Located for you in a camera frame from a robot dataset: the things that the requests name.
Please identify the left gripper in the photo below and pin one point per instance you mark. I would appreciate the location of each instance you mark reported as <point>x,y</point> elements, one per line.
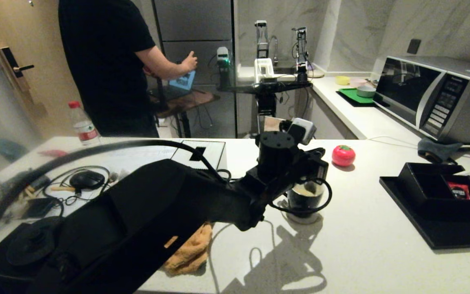
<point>313,166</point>

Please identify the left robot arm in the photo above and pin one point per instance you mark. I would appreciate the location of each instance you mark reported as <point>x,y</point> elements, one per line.
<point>145,212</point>

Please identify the black cup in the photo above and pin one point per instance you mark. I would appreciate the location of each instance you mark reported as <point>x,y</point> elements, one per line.
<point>305,200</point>

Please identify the black tea bag box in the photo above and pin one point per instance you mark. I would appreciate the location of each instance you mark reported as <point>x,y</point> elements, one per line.
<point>420,181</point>

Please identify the red tea bag packet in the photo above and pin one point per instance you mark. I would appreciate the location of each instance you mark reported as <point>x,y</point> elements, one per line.
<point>459,191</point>

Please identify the clear plastic water bottle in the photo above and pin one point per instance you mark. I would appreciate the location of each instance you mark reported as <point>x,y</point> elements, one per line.
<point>85,128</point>

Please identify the red tomato-shaped timer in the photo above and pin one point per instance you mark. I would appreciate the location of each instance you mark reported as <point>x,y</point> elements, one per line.
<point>343,156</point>

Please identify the white round coaster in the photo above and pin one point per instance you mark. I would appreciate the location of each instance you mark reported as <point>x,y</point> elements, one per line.
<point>305,219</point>

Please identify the green mat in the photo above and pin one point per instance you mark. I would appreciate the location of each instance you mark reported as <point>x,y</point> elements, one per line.
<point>351,96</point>

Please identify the yellow bowl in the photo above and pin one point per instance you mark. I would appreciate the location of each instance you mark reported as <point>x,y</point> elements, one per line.
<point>342,80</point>

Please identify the grey bowl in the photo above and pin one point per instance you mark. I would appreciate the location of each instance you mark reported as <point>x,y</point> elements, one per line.
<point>366,91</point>

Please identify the pink bowl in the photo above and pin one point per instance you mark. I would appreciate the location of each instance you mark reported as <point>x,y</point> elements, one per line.
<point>357,82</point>

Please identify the white panel with black square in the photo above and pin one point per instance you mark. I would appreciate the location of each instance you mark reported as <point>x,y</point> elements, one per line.
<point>210,153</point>

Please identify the grey cloth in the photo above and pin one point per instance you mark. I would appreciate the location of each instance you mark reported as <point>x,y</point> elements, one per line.
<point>437,149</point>

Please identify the metal faucet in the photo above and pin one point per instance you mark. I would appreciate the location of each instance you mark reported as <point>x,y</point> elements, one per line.
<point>275,45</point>

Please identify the brown side table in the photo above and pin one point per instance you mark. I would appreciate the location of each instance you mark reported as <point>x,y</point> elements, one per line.
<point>190,100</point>

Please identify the black tray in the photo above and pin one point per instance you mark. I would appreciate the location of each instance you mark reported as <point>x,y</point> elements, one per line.
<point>443,228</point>

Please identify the orange cloth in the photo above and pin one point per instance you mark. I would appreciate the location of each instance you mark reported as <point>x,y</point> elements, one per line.
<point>190,251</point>

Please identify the blue tablet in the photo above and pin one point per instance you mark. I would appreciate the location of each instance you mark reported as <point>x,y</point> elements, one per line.
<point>182,80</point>

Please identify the silver microwave oven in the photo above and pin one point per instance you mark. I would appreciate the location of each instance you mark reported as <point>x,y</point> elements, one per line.
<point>455,94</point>

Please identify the black computer mouse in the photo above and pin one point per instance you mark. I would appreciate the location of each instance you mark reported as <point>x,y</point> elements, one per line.
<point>87,179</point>

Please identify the person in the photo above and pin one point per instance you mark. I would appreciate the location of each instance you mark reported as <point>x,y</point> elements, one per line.
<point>104,61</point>

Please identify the pink flat item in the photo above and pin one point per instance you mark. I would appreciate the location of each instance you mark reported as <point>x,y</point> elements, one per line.
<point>53,153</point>

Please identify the black flat pouch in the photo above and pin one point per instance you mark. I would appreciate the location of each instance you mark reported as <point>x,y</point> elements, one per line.
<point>41,207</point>

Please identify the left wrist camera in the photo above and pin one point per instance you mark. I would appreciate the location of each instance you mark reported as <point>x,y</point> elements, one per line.
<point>303,130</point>

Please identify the black wall socket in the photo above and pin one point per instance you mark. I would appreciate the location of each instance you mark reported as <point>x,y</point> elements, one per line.
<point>413,46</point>

